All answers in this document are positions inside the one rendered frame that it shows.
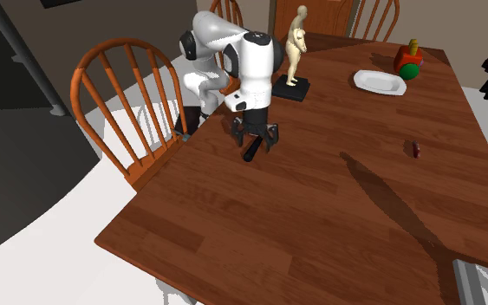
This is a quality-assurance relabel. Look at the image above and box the brown wooden table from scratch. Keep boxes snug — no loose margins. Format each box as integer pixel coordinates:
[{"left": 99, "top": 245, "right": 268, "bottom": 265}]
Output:
[{"left": 94, "top": 32, "right": 488, "bottom": 305}]

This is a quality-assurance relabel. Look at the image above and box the grey white furniture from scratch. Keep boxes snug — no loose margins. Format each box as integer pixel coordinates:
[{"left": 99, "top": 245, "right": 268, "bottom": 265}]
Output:
[{"left": 452, "top": 257, "right": 488, "bottom": 305}]

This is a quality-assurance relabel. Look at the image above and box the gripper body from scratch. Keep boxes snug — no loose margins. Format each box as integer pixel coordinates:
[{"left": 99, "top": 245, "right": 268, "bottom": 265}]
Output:
[{"left": 241, "top": 107, "right": 270, "bottom": 137}]

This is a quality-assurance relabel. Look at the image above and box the beige human figure, black base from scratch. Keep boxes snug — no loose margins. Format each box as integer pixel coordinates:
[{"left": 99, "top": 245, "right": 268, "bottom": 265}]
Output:
[{"left": 270, "top": 4, "right": 312, "bottom": 103}]

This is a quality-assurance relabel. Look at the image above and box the orange wooden chair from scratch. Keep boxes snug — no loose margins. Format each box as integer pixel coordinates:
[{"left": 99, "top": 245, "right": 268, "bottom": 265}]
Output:
[
  {"left": 348, "top": 0, "right": 401, "bottom": 43},
  {"left": 208, "top": 0, "right": 245, "bottom": 96},
  {"left": 69, "top": 37, "right": 191, "bottom": 193}
]

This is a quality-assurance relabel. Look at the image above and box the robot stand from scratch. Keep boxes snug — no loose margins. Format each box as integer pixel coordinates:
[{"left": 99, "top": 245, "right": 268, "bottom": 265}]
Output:
[{"left": 172, "top": 105, "right": 205, "bottom": 138}]

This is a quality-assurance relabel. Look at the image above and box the white plate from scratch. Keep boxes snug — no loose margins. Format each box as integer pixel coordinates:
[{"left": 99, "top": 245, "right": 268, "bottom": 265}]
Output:
[{"left": 352, "top": 68, "right": 408, "bottom": 97}]

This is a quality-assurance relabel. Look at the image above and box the red green yellow toy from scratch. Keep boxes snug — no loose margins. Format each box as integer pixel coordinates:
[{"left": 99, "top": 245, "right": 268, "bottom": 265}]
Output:
[{"left": 393, "top": 38, "right": 425, "bottom": 81}]

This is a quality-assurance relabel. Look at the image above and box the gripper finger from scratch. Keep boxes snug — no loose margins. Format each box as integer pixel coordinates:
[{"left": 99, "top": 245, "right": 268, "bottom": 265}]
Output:
[
  {"left": 264, "top": 122, "right": 280, "bottom": 153},
  {"left": 231, "top": 116, "right": 250, "bottom": 147}
]

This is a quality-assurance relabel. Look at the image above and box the dark grey refrigerator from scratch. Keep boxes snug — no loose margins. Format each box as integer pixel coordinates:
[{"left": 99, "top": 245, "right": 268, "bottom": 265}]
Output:
[{"left": 0, "top": 0, "right": 101, "bottom": 262}]

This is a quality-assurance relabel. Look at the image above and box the brown wooden door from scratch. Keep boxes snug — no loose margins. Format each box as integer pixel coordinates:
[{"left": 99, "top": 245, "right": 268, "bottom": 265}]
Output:
[{"left": 273, "top": 0, "right": 355, "bottom": 42}]

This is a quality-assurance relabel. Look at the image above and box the black cylinder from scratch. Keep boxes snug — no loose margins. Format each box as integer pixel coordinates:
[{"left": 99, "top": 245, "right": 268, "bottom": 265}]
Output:
[{"left": 243, "top": 136, "right": 266, "bottom": 163}]

